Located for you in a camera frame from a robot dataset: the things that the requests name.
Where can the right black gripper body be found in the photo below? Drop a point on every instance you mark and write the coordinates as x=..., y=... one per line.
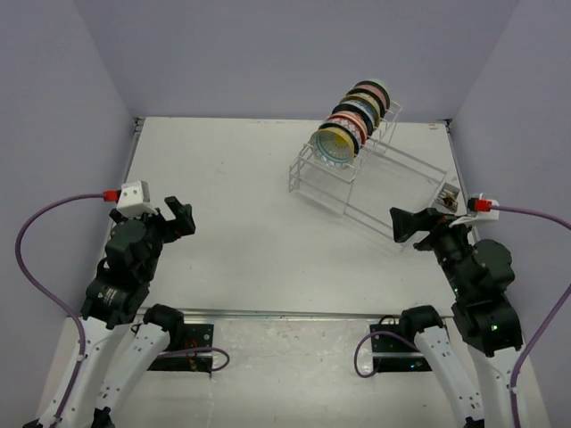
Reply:
x=447, y=241

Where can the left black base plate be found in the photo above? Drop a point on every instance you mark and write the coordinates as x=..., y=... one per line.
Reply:
x=194, y=336

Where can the pink striped bowl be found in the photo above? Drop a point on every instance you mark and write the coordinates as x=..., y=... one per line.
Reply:
x=365, y=84

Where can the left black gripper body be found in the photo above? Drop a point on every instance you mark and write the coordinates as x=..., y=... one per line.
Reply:
x=160, y=229

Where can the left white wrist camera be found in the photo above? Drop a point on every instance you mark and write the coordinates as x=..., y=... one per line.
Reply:
x=135, y=200

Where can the orange floral bowl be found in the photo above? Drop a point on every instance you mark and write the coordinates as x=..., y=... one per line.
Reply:
x=355, y=120

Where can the yellow leaf pattern bowl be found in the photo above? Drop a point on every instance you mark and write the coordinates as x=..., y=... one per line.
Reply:
x=369, y=101

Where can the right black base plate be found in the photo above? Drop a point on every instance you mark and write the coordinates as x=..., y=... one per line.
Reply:
x=390, y=355

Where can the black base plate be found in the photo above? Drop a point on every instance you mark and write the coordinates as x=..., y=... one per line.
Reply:
x=390, y=355
x=194, y=336

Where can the black speckled bowl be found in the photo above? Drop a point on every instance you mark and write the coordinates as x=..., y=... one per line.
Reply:
x=378, y=100

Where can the pale green bowl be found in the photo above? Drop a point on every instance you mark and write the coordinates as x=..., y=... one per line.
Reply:
x=384, y=84

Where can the white wire dish rack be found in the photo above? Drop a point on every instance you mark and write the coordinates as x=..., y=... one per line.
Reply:
x=403, y=165

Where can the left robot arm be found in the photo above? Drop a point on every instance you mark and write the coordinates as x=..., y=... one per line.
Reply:
x=95, y=385

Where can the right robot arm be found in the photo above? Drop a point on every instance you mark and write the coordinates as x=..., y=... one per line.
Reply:
x=479, y=274

